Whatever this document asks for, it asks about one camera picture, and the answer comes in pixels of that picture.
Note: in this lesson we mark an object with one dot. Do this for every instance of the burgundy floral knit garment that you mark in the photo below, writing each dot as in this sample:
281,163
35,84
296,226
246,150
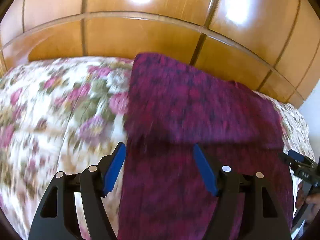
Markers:
171,107

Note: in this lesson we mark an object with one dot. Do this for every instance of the wooden panelled wardrobe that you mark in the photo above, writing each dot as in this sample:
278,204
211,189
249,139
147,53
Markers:
271,46

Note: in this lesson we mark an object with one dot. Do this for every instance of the person's right hand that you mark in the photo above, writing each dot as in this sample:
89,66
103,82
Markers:
313,200

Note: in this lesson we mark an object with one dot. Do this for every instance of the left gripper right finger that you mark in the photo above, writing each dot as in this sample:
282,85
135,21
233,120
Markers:
247,206

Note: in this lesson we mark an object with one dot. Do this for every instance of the floral quilted bedspread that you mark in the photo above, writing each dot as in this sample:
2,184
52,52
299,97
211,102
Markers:
65,115

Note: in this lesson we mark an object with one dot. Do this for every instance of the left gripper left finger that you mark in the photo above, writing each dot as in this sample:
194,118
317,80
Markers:
56,216

